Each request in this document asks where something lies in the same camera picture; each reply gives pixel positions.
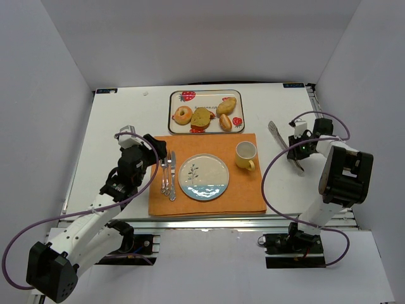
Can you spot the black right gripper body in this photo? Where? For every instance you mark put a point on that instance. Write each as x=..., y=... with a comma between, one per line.
x=294, y=147

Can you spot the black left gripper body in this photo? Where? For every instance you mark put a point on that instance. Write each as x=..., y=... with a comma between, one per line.
x=152, y=149

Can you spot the metal serving tongs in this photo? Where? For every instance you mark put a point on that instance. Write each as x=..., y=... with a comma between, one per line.
x=276, y=135

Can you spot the oblong golden bread roll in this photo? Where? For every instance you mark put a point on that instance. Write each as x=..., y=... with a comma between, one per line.
x=226, y=106

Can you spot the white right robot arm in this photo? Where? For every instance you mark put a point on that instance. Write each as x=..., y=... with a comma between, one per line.
x=344, y=181

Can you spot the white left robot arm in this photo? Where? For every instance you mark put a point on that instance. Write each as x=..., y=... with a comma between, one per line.
x=54, y=267

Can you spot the brown bread slice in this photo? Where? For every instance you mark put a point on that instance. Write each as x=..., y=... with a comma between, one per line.
x=201, y=119

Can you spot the small round bread bun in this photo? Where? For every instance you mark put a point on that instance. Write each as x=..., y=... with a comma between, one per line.
x=225, y=123

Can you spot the silver fork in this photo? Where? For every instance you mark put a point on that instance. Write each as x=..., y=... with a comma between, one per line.
x=167, y=173

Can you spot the silver spoon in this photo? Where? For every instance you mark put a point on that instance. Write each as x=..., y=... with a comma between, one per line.
x=163, y=182

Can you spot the bagel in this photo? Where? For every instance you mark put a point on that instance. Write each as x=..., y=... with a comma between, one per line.
x=183, y=115

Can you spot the strawberry print white tray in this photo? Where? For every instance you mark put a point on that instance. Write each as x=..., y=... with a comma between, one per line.
x=209, y=99

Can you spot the silver knife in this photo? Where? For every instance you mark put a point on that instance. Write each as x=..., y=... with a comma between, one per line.
x=172, y=195

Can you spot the white and blue plate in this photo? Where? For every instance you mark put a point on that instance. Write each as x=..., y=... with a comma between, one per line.
x=203, y=177

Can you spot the yellow mug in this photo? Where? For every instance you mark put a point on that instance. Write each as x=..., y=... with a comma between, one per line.
x=245, y=153

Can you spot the right blue table label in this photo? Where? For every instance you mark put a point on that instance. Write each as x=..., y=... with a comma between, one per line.
x=293, y=85

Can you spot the blue table label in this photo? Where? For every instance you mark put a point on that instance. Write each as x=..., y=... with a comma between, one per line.
x=293, y=85
x=107, y=91

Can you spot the orange placemat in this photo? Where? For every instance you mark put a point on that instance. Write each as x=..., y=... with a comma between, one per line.
x=243, y=194

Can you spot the left blue table label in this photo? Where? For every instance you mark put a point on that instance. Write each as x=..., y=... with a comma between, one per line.
x=107, y=91

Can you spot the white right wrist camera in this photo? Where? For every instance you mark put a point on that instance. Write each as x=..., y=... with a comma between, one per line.
x=300, y=127

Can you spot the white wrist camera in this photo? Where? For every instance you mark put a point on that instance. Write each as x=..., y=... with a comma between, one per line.
x=300, y=127
x=127, y=140

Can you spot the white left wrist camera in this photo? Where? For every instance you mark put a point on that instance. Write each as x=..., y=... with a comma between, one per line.
x=127, y=140

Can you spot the aluminium table frame rail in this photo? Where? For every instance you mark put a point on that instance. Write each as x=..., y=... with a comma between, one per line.
x=344, y=221

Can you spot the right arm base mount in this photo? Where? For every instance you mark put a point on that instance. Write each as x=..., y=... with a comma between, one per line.
x=292, y=250

